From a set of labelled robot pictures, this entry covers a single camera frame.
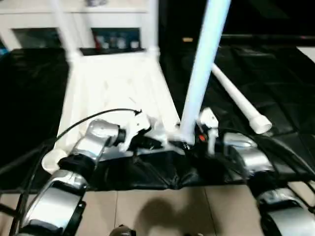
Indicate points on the white plastic table leg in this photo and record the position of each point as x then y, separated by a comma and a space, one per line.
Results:
65, 32
241, 98
204, 61
153, 24

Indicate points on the white plastic table top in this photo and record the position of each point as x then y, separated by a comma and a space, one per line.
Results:
110, 86

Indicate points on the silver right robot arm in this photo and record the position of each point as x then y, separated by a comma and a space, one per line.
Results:
256, 157

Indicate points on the black mat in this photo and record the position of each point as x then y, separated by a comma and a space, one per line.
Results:
270, 98

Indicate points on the dark rounded robot part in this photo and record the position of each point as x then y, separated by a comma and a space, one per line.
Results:
123, 231

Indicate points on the small white box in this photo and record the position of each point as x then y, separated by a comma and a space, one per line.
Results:
134, 45

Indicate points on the white bottle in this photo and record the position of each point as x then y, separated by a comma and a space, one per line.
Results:
120, 43

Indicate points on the small tan box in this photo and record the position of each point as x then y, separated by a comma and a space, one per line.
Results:
187, 39

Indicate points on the white flat board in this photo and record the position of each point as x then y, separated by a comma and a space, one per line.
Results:
307, 52

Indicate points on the white cabinet with glass doors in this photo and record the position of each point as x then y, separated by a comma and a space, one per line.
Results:
37, 19

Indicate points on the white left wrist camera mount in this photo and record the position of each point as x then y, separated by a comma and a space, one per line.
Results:
135, 125

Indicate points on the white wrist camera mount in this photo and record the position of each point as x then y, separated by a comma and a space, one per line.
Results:
135, 125
209, 120

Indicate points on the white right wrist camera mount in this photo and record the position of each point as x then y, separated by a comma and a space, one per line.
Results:
209, 120

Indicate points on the black metal stand frame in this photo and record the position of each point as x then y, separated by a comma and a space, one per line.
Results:
9, 209

